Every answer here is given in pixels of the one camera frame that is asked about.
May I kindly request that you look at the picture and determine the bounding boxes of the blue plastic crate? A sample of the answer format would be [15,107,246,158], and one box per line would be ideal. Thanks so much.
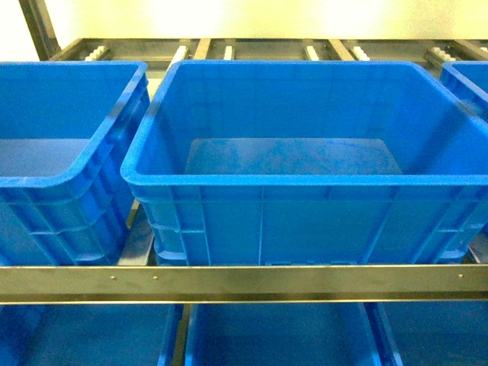
[121,60,487,266]

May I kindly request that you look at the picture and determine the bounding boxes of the metal shelf rack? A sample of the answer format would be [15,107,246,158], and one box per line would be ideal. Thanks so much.
[18,0,488,366]

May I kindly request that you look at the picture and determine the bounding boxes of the lower right blue crate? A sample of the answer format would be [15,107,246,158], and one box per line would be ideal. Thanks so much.
[371,301,487,365]

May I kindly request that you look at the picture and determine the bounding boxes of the lower left blue crate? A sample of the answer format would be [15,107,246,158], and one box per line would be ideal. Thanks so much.
[1,304,182,365]

